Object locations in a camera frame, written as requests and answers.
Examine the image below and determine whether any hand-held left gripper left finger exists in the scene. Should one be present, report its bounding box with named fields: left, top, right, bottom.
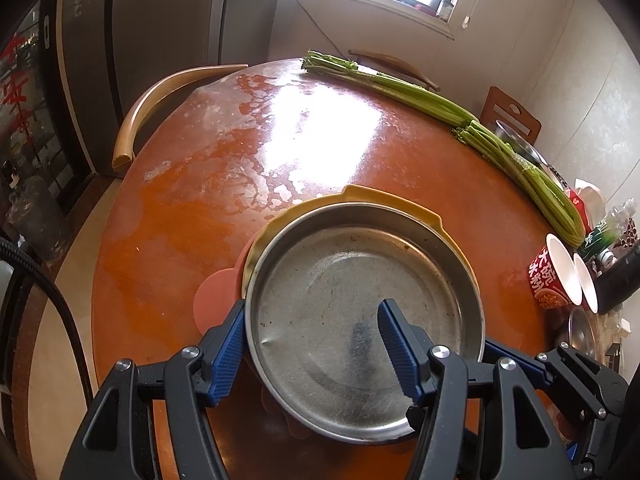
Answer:
left=60, top=300, right=247, bottom=480

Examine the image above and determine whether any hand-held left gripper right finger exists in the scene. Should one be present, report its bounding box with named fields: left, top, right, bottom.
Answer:
left=376, top=298, right=568, bottom=480

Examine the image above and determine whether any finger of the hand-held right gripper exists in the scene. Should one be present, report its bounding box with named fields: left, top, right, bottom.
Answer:
left=482, top=338, right=628, bottom=423

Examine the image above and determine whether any steel bowl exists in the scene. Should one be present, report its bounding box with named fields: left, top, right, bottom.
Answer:
left=567, top=307, right=608, bottom=368

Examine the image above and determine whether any pink pig-face plate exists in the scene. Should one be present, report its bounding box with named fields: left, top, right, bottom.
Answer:
left=195, top=237, right=261, bottom=337

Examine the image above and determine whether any red printed paper noodle bowl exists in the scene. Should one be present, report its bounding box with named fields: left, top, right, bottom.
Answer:
left=572, top=252, right=599, bottom=313
left=529, top=232, right=583, bottom=311

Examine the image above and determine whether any steel pan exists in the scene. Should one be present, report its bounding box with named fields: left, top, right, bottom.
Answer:
left=246, top=202, right=487, bottom=445

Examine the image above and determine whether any yellow shell-shaped plate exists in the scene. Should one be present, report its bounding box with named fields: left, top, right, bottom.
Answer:
left=241, top=184, right=478, bottom=311

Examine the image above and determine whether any black thermos flask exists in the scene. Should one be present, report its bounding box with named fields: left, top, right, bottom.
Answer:
left=592, top=247, right=640, bottom=313

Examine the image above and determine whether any clear bottle with green label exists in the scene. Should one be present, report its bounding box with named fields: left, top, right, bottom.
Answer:
left=577, top=200, right=631, bottom=261

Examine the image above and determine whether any red packet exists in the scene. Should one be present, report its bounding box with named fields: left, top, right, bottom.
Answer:
left=562, top=187, right=591, bottom=221

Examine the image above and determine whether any white plastic bag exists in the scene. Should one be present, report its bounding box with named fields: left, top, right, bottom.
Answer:
left=574, top=177, right=608, bottom=216

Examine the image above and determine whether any wrapped celery bunch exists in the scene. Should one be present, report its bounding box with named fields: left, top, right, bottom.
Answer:
left=452, top=120, right=587, bottom=248

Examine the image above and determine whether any small steel basin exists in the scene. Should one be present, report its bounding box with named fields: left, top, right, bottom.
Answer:
left=495, top=120, right=548, bottom=171

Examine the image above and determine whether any light wooden curved chair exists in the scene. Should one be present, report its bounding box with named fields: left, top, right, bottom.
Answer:
left=112, top=64, right=249, bottom=179

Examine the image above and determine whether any wooden chair with cutout back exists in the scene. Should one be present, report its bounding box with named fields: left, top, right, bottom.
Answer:
left=479, top=86, right=542, bottom=148

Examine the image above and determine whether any dark curved-back chair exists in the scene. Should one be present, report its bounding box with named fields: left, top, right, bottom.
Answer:
left=348, top=49, right=441, bottom=93

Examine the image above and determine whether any glass door with red print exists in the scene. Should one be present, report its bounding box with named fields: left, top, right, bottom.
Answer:
left=0, top=5, right=93, bottom=266

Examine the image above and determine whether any refrigerator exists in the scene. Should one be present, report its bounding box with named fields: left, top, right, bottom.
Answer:
left=55, top=0, right=286, bottom=178

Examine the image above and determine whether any black cable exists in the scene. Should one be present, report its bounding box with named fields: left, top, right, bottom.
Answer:
left=0, top=232, right=96, bottom=401

